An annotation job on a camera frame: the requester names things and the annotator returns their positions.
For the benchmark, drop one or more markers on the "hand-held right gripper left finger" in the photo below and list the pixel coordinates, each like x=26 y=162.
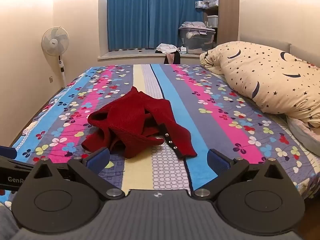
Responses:
x=97 y=159

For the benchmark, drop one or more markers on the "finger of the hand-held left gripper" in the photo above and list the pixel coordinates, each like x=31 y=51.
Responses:
x=7 y=152

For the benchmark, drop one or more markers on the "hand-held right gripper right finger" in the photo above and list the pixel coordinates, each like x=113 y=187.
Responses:
x=218 y=162

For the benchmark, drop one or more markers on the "red knit cardigan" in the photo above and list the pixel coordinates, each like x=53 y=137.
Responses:
x=130 y=120

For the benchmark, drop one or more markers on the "folded clothes pile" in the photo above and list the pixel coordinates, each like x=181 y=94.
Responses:
x=192 y=24

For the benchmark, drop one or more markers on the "floral striped blanket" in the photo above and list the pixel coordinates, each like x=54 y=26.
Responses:
x=220 y=130

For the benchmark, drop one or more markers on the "grey cloth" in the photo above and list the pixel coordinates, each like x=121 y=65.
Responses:
x=5 y=217

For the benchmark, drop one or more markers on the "grey pink pillow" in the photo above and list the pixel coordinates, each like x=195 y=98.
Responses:
x=303 y=132

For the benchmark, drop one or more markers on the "cream star print duvet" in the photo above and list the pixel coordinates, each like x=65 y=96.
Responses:
x=270 y=80

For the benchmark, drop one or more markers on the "window sill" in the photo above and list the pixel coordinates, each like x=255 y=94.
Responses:
x=135 y=54

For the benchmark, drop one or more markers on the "pink garment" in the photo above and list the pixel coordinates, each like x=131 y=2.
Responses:
x=171 y=57

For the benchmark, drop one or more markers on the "small white device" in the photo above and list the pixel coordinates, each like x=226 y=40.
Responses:
x=183 y=50

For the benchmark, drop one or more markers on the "white standing fan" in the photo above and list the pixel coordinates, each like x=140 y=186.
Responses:
x=55 y=41

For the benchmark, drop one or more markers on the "clear plastic storage bin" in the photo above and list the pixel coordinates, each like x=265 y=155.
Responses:
x=197 y=41

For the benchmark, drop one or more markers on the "white crumpled cloth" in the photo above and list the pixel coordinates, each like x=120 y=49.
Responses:
x=166 y=47

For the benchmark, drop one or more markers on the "beige upholstered headboard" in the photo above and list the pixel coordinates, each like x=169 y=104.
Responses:
x=265 y=39

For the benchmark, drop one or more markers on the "white plastic box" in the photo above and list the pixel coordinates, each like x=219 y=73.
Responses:
x=213 y=21

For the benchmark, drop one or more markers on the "blue curtain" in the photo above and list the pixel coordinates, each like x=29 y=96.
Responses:
x=175 y=12
x=128 y=15

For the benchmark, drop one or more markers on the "wooden shelf unit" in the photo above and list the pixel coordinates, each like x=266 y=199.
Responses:
x=217 y=10

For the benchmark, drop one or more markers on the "stack of white boxes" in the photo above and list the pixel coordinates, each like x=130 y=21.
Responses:
x=210 y=0

